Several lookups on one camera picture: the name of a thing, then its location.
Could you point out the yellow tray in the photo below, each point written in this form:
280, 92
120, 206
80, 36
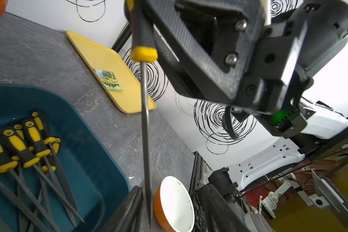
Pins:
101, 57

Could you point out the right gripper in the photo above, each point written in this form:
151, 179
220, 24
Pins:
221, 51

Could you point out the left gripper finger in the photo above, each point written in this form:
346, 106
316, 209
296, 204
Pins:
127, 218

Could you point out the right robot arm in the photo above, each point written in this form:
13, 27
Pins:
309, 129

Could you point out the green snack packet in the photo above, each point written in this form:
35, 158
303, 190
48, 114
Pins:
108, 79

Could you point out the white bowl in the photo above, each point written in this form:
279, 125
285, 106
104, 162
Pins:
173, 207

